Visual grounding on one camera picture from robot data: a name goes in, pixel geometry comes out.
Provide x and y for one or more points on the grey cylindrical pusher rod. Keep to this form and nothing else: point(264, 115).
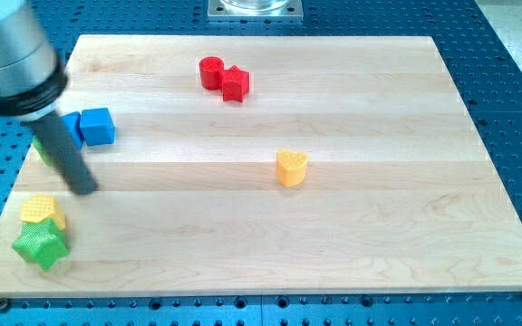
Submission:
point(67, 159)

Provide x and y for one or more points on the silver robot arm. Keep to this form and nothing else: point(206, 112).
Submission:
point(32, 79)

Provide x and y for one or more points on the yellow hexagon block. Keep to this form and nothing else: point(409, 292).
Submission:
point(42, 207)

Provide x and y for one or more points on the yellow heart block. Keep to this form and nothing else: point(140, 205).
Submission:
point(291, 167)

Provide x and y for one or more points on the green block behind rod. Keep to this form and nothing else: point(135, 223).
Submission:
point(42, 152)

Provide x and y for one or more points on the blue block behind rod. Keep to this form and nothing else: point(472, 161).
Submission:
point(72, 123)

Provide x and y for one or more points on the blue cube block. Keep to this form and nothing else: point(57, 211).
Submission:
point(97, 127)

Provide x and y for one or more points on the green star block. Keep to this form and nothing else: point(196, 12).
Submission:
point(41, 243)

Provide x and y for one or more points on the red cylinder block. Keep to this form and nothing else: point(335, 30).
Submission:
point(210, 69)

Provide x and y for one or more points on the light wooden board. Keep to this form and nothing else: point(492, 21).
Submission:
point(400, 194)

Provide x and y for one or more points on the red star block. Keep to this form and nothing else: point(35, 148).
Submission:
point(234, 84)

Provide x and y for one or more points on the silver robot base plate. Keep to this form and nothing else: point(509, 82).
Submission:
point(272, 10)

